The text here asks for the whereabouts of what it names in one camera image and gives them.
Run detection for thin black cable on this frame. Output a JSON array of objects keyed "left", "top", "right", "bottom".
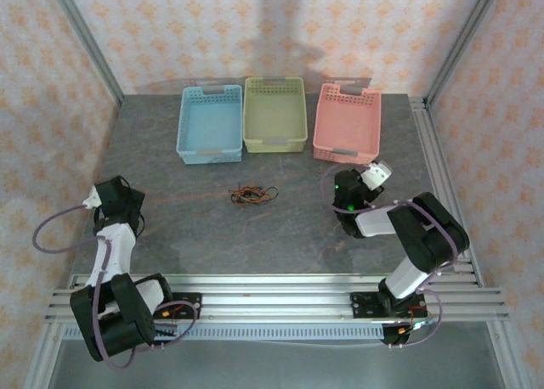
[{"left": 229, "top": 184, "right": 280, "bottom": 206}]

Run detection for thin green cable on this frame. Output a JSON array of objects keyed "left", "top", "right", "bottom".
[{"left": 237, "top": 183, "right": 277, "bottom": 203}]

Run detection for pink perforated plastic basket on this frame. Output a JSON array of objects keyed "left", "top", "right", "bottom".
[{"left": 312, "top": 82, "right": 383, "bottom": 166}]

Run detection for green perforated plastic basket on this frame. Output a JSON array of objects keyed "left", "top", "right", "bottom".
[{"left": 242, "top": 76, "right": 309, "bottom": 155}]

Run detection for blue perforated plastic basket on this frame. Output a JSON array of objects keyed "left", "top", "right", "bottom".
[{"left": 176, "top": 84, "right": 244, "bottom": 166}]

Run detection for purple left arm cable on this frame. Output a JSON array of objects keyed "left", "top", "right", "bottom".
[{"left": 32, "top": 205, "right": 201, "bottom": 369}]

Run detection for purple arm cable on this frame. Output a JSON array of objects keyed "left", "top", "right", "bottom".
[
  {"left": 32, "top": 205, "right": 201, "bottom": 369},
  {"left": 320, "top": 162, "right": 458, "bottom": 350}
]

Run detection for aluminium side rail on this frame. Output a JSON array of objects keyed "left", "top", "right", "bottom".
[{"left": 408, "top": 94, "right": 485, "bottom": 289}]

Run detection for left arm base wires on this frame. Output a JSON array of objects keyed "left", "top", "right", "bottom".
[{"left": 163, "top": 304, "right": 189, "bottom": 323}]

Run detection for arm base wires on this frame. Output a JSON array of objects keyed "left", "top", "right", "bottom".
[
  {"left": 399, "top": 306, "right": 434, "bottom": 337},
  {"left": 163, "top": 304, "right": 189, "bottom": 323}
]

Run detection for aluminium frame rail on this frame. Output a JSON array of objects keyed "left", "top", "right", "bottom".
[{"left": 44, "top": 273, "right": 510, "bottom": 323}]

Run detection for right arm base wires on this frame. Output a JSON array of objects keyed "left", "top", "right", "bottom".
[{"left": 399, "top": 306, "right": 434, "bottom": 337}]

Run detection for aluminium frame post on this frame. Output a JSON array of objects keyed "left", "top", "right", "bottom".
[
  {"left": 50, "top": 0, "right": 125, "bottom": 106},
  {"left": 424, "top": 0, "right": 507, "bottom": 106}
]

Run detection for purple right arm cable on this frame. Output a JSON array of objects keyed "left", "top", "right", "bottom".
[{"left": 320, "top": 162, "right": 458, "bottom": 350}]

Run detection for slotted grey cable duct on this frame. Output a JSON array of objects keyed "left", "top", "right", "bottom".
[{"left": 63, "top": 324, "right": 386, "bottom": 342}]

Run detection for aluminium frame leg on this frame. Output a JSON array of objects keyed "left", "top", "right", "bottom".
[
  {"left": 486, "top": 320, "right": 526, "bottom": 389},
  {"left": 29, "top": 320, "right": 65, "bottom": 389}
]

